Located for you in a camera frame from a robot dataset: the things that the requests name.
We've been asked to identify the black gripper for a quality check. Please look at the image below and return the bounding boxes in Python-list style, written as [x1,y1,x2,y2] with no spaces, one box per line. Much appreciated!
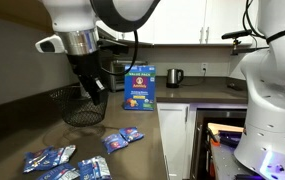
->
[66,51,110,106]

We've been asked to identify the black wire mesh basket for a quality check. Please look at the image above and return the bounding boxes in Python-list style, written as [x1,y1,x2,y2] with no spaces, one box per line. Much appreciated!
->
[49,85,110,128]

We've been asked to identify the silver toaster oven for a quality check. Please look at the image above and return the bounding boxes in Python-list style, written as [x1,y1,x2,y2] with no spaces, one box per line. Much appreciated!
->
[98,58,149,93]

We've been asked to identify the blue fruit snack box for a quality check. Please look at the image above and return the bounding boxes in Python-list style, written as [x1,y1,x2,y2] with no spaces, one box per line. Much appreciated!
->
[123,64,157,112]

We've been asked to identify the blue fruit snack packet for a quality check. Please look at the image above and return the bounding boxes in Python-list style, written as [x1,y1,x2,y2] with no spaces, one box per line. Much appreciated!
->
[35,163,81,180]
[22,145,65,174]
[101,133,130,155]
[119,126,145,144]
[56,144,77,165]
[77,155,112,180]

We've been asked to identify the steel electric kettle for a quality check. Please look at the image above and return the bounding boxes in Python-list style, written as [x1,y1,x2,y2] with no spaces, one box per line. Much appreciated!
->
[166,68,185,89]

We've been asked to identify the white lower cabinet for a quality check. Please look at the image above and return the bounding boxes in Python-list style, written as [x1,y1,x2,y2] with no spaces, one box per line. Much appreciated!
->
[156,102,192,180]

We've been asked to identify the white cabinet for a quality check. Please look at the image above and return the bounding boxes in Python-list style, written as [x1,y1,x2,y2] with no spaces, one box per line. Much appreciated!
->
[96,0,260,46]
[156,102,192,180]

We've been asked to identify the white upper cabinet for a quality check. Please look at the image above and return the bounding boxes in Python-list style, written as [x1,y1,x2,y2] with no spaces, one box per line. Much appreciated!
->
[96,0,260,46]

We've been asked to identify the stainless steel appliance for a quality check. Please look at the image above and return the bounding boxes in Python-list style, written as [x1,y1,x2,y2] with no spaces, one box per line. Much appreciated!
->
[191,107,249,180]

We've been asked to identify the light wooden board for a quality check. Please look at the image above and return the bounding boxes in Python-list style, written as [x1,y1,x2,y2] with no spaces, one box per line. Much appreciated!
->
[207,122,246,135]

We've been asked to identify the perforated metal robot table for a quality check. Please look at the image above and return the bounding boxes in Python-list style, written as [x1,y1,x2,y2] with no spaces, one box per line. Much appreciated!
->
[211,141,263,180]

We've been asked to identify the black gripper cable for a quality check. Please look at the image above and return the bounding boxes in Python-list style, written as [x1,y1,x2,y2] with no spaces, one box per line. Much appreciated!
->
[100,29,140,77]

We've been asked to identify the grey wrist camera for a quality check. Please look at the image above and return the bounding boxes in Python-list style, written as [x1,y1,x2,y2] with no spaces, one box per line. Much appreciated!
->
[35,34,66,54]

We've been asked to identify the white wall outlet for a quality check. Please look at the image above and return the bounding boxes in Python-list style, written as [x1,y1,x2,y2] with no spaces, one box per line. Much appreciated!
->
[200,62,209,75]

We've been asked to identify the black orange handled tool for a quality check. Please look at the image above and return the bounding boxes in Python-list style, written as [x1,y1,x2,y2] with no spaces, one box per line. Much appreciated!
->
[205,127,222,148]

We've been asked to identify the black camera on stand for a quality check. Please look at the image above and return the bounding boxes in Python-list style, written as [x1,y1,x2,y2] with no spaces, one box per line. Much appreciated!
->
[221,29,254,56]

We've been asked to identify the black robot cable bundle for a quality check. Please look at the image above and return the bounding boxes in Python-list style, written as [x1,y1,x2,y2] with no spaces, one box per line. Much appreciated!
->
[241,0,285,46]

